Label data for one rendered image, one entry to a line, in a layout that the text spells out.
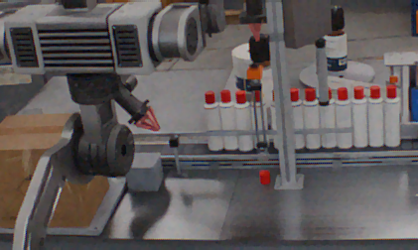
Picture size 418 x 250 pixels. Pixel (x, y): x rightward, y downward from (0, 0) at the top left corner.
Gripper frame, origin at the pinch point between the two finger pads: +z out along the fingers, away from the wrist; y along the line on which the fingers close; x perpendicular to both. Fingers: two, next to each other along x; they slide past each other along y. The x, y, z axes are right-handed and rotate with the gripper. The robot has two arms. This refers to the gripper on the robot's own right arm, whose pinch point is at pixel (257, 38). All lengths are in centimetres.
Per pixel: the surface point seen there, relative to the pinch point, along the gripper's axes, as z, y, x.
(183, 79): 39, 44, -54
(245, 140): 26.4, 3.2, 23.4
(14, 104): 95, 186, -150
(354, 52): 131, -25, -303
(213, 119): 18.9, 13.1, 22.5
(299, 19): -19.0, -18.4, 35.2
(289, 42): -12.3, -15.1, 35.8
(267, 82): 18.6, -1.4, -4.2
